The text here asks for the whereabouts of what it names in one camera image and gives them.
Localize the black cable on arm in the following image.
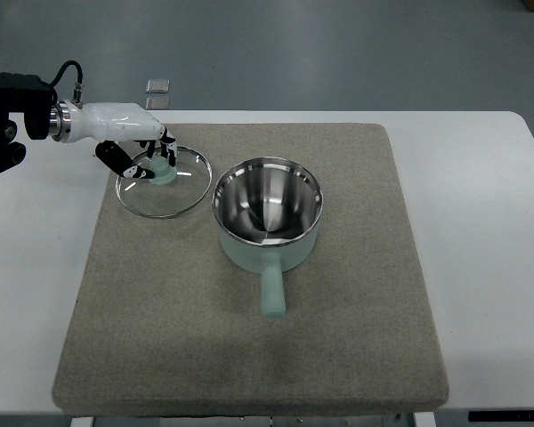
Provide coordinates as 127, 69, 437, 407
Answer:
47, 60, 85, 105

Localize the lower metal floor plate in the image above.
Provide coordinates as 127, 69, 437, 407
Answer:
145, 96, 170, 110

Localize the black table control panel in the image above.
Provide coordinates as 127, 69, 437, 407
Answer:
467, 410, 534, 423

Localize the grey felt mat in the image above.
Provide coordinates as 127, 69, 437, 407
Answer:
53, 123, 449, 416

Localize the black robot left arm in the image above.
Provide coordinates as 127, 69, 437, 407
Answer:
0, 72, 57, 173

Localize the mint green saucepan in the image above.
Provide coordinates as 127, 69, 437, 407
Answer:
212, 157, 324, 319

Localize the metal floor plate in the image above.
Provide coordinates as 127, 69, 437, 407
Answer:
145, 96, 170, 110
146, 79, 170, 93

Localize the glass lid with green knob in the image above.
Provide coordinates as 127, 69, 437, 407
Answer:
115, 146, 213, 219

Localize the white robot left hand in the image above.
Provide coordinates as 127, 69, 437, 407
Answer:
49, 101, 177, 179

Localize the upper metal floor plate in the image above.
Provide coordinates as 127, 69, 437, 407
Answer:
146, 79, 170, 93

